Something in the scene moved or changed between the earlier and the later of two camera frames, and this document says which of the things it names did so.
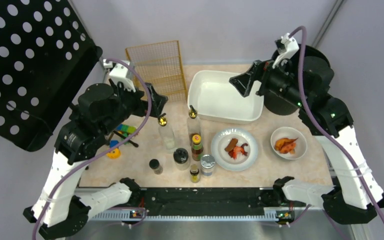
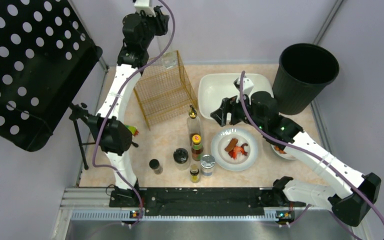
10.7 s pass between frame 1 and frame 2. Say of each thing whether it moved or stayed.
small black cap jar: stayed
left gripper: moved
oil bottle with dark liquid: stayed
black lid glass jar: stayed
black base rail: stayed
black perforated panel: stayed
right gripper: moved
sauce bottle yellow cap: stayed
